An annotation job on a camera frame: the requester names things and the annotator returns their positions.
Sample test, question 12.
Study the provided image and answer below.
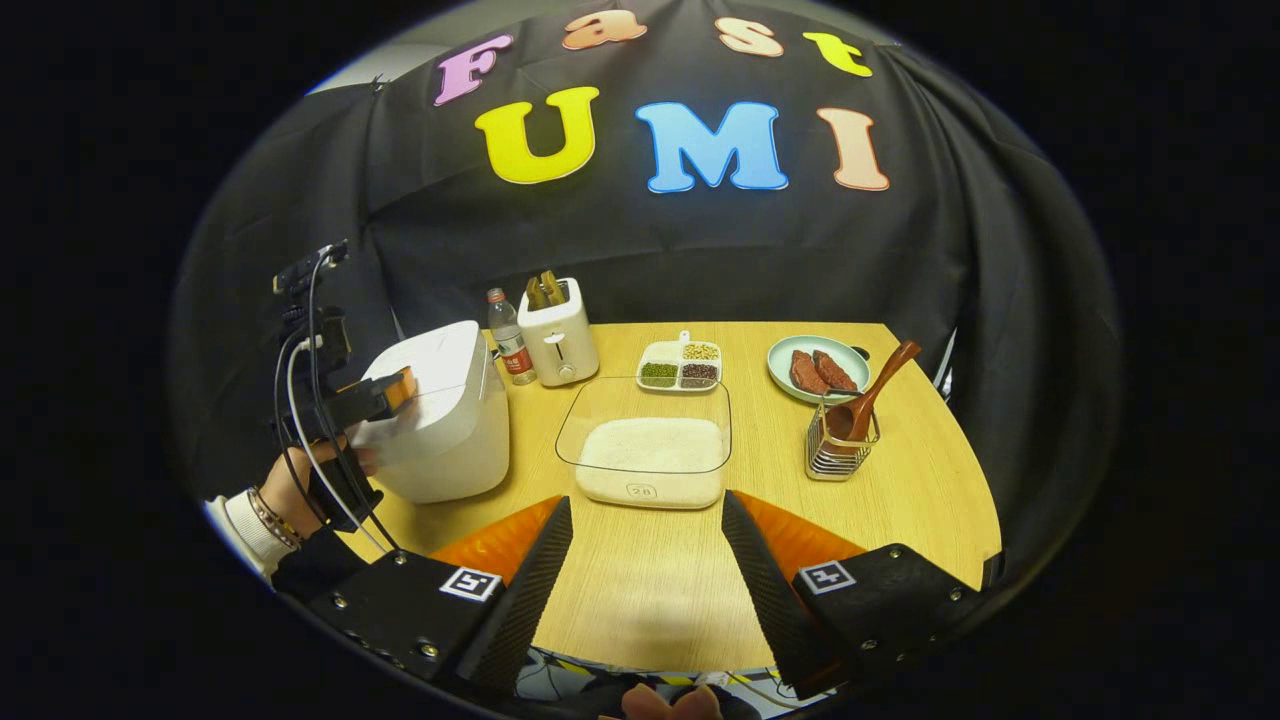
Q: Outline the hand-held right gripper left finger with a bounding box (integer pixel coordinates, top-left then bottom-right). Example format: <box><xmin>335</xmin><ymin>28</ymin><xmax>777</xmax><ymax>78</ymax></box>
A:
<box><xmin>305</xmin><ymin>495</ymin><xmax>577</xmax><ymax>702</ymax></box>

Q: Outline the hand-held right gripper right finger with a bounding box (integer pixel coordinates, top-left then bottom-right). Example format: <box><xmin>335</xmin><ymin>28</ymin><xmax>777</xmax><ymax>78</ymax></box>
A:
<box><xmin>719</xmin><ymin>489</ymin><xmax>987</xmax><ymax>702</ymax></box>

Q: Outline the white rice cooker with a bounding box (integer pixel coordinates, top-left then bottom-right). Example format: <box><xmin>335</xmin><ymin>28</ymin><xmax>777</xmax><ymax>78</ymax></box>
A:
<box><xmin>345</xmin><ymin>320</ymin><xmax>512</xmax><ymax>505</ymax></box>

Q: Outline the metal wire chopstick holder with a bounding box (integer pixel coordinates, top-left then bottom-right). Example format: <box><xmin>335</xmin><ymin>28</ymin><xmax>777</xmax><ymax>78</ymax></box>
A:
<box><xmin>805</xmin><ymin>392</ymin><xmax>883</xmax><ymax>484</ymax></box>

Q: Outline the clear rice container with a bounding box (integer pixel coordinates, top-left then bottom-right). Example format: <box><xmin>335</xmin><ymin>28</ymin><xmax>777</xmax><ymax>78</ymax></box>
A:
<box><xmin>555</xmin><ymin>375</ymin><xmax>734</xmax><ymax>512</ymax></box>

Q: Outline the brown wooden spoon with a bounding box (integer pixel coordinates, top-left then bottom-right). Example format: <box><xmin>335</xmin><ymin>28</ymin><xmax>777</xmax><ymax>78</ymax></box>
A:
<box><xmin>824</xmin><ymin>339</ymin><xmax>925</xmax><ymax>444</ymax></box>

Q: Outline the clear plastic water bottle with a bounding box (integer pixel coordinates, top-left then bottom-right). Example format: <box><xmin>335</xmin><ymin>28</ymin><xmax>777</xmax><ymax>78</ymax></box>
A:
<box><xmin>486</xmin><ymin>288</ymin><xmax>539</xmax><ymax>387</ymax></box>

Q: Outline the white toaster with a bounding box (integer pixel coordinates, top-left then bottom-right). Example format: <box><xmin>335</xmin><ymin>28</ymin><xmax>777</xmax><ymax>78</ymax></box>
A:
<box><xmin>517</xmin><ymin>278</ymin><xmax>602</xmax><ymax>389</ymax></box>

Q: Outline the pale green plate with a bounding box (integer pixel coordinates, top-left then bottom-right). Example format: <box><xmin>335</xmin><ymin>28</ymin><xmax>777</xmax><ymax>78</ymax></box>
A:
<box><xmin>767</xmin><ymin>335</ymin><xmax>873</xmax><ymax>407</ymax></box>

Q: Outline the red meat slice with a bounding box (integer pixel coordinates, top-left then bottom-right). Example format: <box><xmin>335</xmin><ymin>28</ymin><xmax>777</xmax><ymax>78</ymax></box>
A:
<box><xmin>789</xmin><ymin>349</ymin><xmax>832</xmax><ymax>397</ymax></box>
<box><xmin>812</xmin><ymin>349</ymin><xmax>860</xmax><ymax>394</ymax></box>

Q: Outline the divided white bean dish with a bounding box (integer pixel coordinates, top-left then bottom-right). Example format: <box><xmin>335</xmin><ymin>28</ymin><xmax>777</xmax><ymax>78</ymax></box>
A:
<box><xmin>636</xmin><ymin>330</ymin><xmax>724</xmax><ymax>395</ymax></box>

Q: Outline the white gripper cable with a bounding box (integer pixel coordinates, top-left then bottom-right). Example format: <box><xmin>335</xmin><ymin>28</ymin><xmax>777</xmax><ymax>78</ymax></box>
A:
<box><xmin>286</xmin><ymin>334</ymin><xmax>389</xmax><ymax>554</ymax></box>

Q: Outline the beaded bracelet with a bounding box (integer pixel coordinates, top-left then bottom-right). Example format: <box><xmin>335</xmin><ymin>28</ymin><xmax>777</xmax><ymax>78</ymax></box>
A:
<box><xmin>246</xmin><ymin>486</ymin><xmax>303</xmax><ymax>552</ymax></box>

